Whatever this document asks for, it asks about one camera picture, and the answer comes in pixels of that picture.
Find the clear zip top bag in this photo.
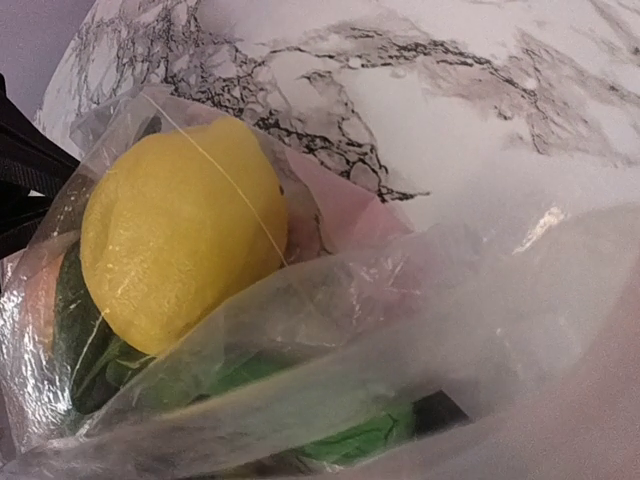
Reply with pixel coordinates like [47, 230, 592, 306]
[1, 86, 639, 479]

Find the fake yellow pepper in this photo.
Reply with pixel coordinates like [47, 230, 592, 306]
[80, 117, 288, 355]

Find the fake green leafy vegetable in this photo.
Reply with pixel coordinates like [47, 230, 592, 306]
[88, 337, 424, 479]

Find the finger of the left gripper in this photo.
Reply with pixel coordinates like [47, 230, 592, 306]
[1, 83, 79, 258]

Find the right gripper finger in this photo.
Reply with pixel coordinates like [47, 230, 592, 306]
[414, 390, 469, 439]

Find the fake green cucumber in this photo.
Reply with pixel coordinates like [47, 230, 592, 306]
[52, 244, 156, 416]

